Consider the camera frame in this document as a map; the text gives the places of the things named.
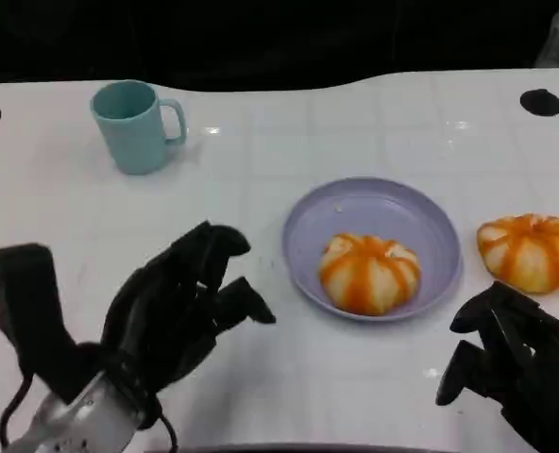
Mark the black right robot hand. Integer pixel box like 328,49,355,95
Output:
434,280,559,453

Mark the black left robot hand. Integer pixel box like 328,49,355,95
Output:
100,220,278,402

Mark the orange white toy bread roll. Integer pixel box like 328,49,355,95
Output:
476,212,559,294
317,232,422,316

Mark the pale green mug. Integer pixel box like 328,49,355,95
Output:
89,78,189,176

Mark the lilac plate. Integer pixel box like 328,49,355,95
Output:
280,176,465,323

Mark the black cloth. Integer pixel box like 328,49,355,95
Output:
0,0,552,93

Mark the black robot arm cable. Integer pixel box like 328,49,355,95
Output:
137,395,179,453
0,375,36,449

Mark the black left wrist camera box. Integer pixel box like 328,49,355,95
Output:
0,243,106,405

